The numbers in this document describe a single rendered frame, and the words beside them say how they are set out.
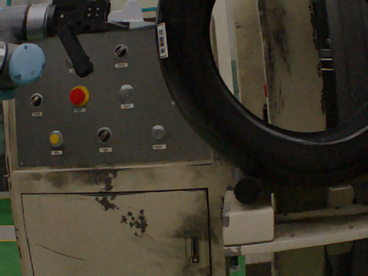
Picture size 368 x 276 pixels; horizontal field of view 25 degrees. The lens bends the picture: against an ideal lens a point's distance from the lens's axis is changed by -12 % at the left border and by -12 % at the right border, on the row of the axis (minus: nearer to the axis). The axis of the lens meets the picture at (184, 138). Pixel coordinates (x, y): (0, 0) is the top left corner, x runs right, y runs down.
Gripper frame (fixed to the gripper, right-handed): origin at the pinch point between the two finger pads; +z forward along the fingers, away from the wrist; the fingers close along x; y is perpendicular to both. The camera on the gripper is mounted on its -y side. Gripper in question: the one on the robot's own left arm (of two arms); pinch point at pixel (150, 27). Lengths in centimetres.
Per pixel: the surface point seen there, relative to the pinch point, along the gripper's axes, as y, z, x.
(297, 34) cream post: 2.1, 28.7, 26.6
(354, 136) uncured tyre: -17.0, 37.1, -12.3
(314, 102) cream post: -12.6, 32.6, 26.4
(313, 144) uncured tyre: -18.7, 28.9, -12.2
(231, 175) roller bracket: -28.1, 15.1, 23.8
